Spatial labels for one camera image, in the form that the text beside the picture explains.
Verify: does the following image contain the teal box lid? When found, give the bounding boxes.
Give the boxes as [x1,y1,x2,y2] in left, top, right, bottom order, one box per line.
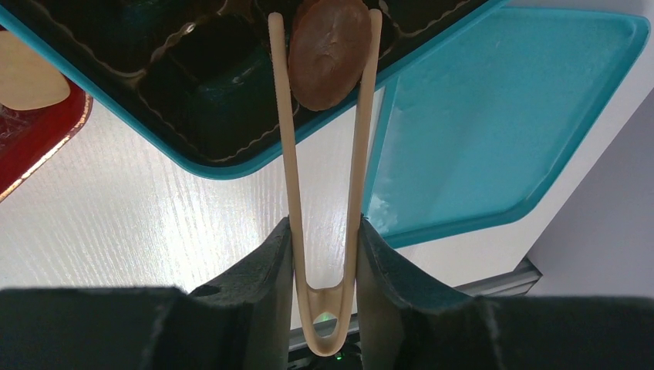
[364,6,650,248]

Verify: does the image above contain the red chocolate tray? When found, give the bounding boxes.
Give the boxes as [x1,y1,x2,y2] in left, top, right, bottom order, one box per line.
[1,67,93,200]

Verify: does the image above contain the brown oval chocolate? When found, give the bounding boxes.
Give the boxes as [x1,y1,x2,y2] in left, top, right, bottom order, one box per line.
[288,0,372,112]

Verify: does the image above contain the teal chocolate box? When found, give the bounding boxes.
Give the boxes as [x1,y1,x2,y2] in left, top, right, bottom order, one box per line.
[1,1,501,180]

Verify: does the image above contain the wooden tongs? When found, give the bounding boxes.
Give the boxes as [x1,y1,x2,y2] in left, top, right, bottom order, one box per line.
[268,9,383,357]

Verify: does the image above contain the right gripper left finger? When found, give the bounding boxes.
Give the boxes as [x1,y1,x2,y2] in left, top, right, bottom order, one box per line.
[1,219,293,369]

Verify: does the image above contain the white oval chocolate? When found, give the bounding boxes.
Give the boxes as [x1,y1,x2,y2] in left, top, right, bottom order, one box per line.
[1,31,71,111]

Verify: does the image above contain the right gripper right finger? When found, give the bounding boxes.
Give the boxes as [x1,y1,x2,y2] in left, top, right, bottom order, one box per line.
[356,220,653,369]

